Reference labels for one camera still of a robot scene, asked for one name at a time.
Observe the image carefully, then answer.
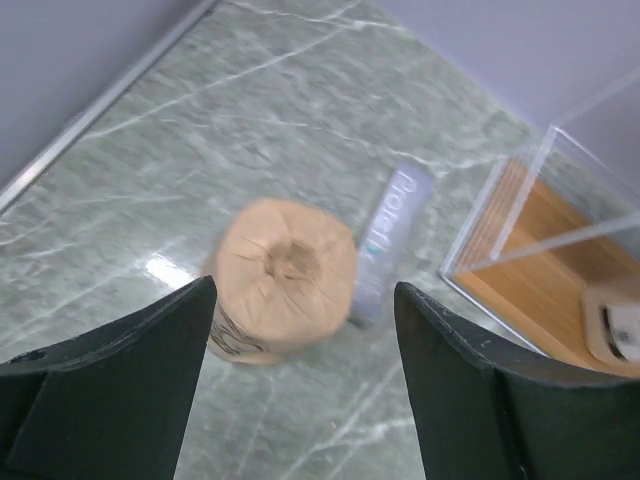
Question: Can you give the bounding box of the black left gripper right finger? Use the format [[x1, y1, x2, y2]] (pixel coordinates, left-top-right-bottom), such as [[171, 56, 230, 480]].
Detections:
[[394, 282, 639, 479]]

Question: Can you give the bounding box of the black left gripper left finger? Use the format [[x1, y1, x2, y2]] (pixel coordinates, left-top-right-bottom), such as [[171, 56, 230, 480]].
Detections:
[[1, 276, 217, 479]]

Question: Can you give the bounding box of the brown paper roll with label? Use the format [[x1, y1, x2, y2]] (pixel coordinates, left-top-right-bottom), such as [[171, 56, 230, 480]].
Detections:
[[582, 275, 639, 370]]

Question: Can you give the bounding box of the brown paper roll with drawing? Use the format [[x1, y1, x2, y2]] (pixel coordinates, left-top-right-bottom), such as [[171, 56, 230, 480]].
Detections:
[[201, 198, 357, 364]]

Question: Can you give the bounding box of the silver Protefix box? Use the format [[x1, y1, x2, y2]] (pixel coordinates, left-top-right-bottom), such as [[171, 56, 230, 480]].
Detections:
[[349, 162, 433, 327]]

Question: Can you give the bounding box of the wire shelf with wooden boards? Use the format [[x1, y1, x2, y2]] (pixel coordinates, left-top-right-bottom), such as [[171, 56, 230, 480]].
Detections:
[[441, 71, 639, 377]]

